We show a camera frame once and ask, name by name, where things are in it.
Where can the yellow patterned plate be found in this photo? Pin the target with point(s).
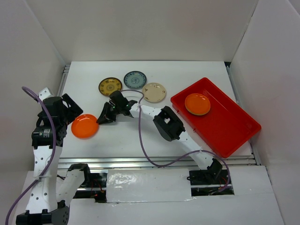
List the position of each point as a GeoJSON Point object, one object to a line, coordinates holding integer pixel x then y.
{"type": "Point", "coordinates": [109, 85]}

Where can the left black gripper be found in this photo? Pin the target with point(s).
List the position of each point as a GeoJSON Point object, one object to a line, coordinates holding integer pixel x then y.
{"type": "Point", "coordinates": [74, 110]}

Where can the blue patterned plate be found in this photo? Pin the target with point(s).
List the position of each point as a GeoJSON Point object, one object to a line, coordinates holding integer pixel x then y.
{"type": "Point", "coordinates": [135, 80]}

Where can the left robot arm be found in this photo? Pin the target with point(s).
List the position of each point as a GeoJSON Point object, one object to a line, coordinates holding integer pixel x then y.
{"type": "Point", "coordinates": [48, 204]}

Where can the red plastic bin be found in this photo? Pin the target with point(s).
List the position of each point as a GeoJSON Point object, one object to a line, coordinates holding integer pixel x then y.
{"type": "Point", "coordinates": [226, 127]}

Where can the green plate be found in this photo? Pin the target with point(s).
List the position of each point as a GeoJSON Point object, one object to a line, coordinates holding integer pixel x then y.
{"type": "Point", "coordinates": [200, 113]}

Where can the white foil-taped panel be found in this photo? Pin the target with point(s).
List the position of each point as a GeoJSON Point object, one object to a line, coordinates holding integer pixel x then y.
{"type": "Point", "coordinates": [151, 185]}

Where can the orange plate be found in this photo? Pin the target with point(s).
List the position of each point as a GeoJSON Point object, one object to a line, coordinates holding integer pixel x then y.
{"type": "Point", "coordinates": [84, 126]}
{"type": "Point", "coordinates": [197, 102]}

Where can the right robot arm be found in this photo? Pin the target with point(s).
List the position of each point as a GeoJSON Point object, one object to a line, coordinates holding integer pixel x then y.
{"type": "Point", "coordinates": [169, 126]}

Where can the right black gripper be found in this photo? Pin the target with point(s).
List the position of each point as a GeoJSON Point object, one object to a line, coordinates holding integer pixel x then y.
{"type": "Point", "coordinates": [106, 108]}

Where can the beige floral plate back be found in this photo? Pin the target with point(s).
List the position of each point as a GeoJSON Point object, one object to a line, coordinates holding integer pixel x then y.
{"type": "Point", "coordinates": [154, 92]}

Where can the aluminium rail frame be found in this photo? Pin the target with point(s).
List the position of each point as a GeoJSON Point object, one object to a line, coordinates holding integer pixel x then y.
{"type": "Point", "coordinates": [116, 145]}

